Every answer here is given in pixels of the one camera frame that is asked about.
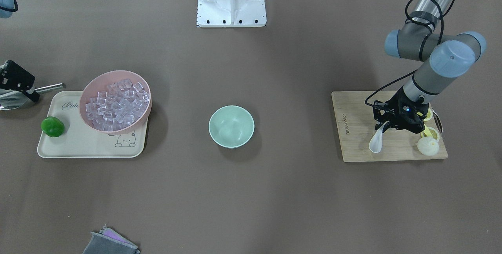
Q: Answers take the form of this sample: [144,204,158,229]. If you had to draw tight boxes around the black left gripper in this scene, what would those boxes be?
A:
[380,88,429,134]

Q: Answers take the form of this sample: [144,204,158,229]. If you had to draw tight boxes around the white plastic spoon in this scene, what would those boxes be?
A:
[369,125,383,153]

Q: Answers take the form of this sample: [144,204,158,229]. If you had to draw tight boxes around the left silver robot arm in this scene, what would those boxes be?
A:
[371,0,487,134]

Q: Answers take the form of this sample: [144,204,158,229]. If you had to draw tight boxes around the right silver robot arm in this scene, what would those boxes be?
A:
[0,0,40,103]

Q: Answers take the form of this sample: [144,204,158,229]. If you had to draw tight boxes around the metal ice scoop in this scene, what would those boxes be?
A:
[0,83,66,111]

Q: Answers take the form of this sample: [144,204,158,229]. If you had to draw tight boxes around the clear ice cubes pile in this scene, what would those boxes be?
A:
[83,78,151,131]

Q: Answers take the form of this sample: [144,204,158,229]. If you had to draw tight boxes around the pink bowl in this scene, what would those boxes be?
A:
[79,70,152,135]

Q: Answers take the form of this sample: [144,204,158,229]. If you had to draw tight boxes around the mint green bowl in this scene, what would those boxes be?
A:
[208,105,255,149]

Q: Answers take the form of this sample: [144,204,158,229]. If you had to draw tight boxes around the lemon slices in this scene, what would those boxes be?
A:
[420,107,440,142]

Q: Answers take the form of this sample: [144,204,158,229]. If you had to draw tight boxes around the wooden cutting board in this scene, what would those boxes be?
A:
[331,91,448,162]

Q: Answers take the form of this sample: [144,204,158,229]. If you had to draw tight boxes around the green lime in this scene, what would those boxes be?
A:
[40,116,65,138]

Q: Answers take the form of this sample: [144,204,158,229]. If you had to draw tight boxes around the cream plastic tray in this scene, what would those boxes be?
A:
[37,91,147,159]

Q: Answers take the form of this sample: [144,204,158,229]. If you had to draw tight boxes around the grey folded cloth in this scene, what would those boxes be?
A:
[83,225,140,254]

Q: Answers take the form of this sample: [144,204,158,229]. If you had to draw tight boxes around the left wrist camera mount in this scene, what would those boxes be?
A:
[373,100,397,127]

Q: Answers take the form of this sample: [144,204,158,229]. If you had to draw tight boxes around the camera cable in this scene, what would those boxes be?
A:
[365,0,458,108]

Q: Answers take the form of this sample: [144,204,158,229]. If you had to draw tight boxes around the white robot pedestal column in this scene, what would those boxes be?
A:
[196,0,267,28]

